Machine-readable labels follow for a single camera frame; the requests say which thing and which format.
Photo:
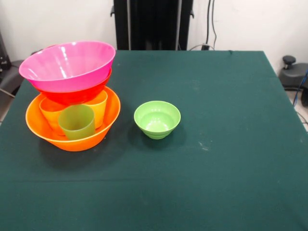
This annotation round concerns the small green bowl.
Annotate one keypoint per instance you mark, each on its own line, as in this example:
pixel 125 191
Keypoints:
pixel 156 120

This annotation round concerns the yellow cup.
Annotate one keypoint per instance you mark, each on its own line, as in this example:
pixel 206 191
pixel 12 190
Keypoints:
pixel 99 110

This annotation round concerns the green cup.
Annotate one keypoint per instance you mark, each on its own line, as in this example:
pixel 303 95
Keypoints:
pixel 77 127

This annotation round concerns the wide red bowl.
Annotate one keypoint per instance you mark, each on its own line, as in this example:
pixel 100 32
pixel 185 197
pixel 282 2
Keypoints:
pixel 72 96

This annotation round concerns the large orange bowl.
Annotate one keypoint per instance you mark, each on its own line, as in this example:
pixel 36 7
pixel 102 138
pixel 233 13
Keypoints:
pixel 72 144

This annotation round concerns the large pink bowl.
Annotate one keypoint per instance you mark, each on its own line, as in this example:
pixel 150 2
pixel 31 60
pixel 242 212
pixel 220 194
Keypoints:
pixel 65 65

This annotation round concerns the orange cup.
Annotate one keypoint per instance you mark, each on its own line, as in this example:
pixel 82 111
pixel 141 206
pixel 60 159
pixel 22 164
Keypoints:
pixel 50 118

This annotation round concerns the small crimson bowl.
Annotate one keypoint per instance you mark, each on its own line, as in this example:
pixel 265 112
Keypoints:
pixel 50 46

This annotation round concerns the dark green table cloth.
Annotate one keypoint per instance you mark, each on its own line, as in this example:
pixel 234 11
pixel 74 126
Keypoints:
pixel 192 168

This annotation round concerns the black floor device with knob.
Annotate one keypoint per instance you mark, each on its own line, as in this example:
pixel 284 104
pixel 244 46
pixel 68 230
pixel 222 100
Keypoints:
pixel 291 77

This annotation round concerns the black chair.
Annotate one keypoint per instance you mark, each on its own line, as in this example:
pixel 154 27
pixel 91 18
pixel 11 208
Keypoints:
pixel 12 77

